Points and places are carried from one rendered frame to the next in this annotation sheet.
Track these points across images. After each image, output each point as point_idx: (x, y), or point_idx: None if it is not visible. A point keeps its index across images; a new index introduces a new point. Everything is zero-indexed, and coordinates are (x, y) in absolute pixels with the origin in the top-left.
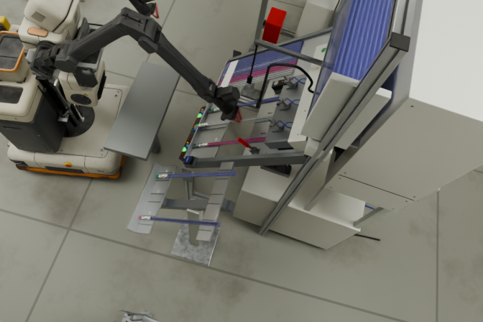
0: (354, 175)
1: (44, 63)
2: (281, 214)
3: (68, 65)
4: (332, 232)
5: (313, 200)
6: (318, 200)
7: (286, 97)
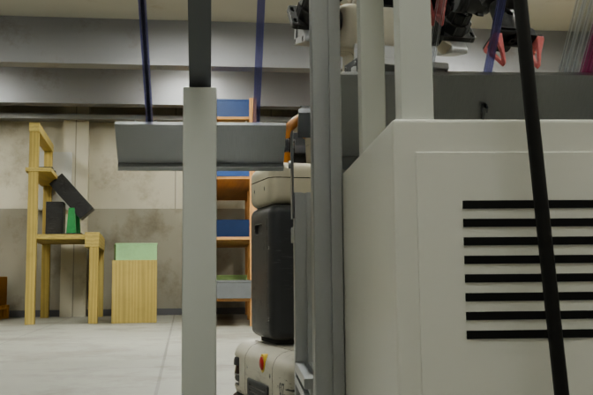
0: None
1: (300, 1)
2: (346, 300)
3: None
4: (379, 309)
5: (356, 25)
6: (358, 0)
7: None
